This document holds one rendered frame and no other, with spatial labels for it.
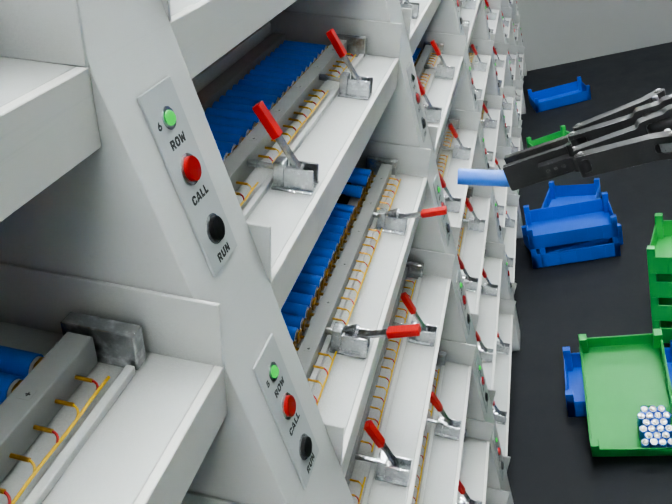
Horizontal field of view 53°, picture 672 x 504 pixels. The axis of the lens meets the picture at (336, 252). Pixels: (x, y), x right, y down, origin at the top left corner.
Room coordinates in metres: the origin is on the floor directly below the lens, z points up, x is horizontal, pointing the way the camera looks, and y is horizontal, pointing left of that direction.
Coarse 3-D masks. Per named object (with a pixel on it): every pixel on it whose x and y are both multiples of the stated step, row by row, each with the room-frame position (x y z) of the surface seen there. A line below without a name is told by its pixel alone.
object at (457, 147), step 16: (464, 112) 1.67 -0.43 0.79; (480, 112) 1.65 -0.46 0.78; (448, 128) 1.67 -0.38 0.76; (464, 128) 1.67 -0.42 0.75; (448, 144) 1.58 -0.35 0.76; (464, 144) 1.57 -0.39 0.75; (448, 160) 1.47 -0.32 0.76; (464, 160) 1.48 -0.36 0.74; (448, 176) 1.40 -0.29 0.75; (448, 192) 1.25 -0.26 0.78; (464, 192) 1.33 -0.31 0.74; (448, 208) 1.25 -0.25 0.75
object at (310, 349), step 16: (384, 176) 0.97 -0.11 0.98; (368, 192) 0.92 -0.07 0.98; (368, 208) 0.87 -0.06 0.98; (368, 224) 0.83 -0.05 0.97; (352, 240) 0.79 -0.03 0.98; (352, 256) 0.75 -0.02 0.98; (336, 272) 0.72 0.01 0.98; (336, 288) 0.69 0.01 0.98; (352, 288) 0.70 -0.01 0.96; (320, 304) 0.66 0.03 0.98; (336, 304) 0.66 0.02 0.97; (320, 320) 0.63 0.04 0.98; (304, 336) 0.61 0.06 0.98; (320, 336) 0.60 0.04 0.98; (304, 352) 0.58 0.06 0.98; (320, 352) 0.59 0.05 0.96; (336, 352) 0.60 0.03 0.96; (304, 368) 0.56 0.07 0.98; (320, 368) 0.57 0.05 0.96; (320, 384) 0.55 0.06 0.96
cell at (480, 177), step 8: (464, 176) 0.69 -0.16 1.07; (472, 176) 0.68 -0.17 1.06; (480, 176) 0.68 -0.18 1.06; (488, 176) 0.68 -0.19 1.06; (496, 176) 0.67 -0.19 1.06; (504, 176) 0.67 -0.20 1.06; (464, 184) 0.69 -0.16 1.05; (472, 184) 0.68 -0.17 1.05; (480, 184) 0.68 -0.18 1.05; (488, 184) 0.68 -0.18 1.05; (496, 184) 0.67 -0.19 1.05; (504, 184) 0.67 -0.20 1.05
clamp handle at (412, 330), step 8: (392, 328) 0.59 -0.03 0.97; (400, 328) 0.59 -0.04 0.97; (408, 328) 0.58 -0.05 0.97; (416, 328) 0.58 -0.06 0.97; (360, 336) 0.60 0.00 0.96; (368, 336) 0.60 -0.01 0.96; (376, 336) 0.59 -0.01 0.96; (384, 336) 0.59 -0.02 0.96; (392, 336) 0.59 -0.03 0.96; (400, 336) 0.58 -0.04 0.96; (408, 336) 0.58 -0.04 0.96
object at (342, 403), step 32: (384, 160) 1.02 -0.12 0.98; (416, 160) 1.02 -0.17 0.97; (416, 192) 0.96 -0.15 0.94; (416, 224) 0.92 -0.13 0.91; (384, 256) 0.79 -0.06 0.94; (384, 288) 0.72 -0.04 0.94; (352, 320) 0.66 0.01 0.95; (384, 320) 0.66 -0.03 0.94; (352, 384) 0.56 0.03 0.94; (352, 416) 0.51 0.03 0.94; (352, 448) 0.51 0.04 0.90
